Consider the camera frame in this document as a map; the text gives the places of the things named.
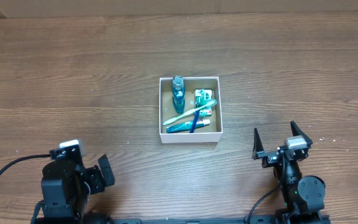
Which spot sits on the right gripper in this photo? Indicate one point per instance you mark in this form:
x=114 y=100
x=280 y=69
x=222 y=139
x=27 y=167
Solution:
x=271 y=158

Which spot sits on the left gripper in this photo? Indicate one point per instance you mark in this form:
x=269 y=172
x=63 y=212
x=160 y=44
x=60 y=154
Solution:
x=98 y=183

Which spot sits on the green white toothbrush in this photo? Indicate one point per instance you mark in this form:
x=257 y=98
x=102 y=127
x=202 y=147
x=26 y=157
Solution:
x=210 y=103

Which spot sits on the blue disposable razor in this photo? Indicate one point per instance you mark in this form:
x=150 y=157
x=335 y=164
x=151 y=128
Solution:
x=195 y=120

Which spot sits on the green white floss packet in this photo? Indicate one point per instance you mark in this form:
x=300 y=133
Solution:
x=202 y=96

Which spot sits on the green white toothpaste tube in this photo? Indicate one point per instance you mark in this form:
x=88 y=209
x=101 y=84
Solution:
x=187 y=126

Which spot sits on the blue liquid bottle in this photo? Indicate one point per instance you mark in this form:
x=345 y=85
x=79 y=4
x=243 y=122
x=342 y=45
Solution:
x=178 y=91

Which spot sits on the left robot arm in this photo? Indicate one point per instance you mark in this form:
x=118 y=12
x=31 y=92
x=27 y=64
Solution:
x=66 y=187

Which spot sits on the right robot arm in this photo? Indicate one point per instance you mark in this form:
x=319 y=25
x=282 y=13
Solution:
x=303 y=195

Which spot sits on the white cardboard box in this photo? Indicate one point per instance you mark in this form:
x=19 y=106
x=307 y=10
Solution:
x=209 y=133

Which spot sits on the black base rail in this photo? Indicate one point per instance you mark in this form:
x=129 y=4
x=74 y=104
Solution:
x=197 y=221

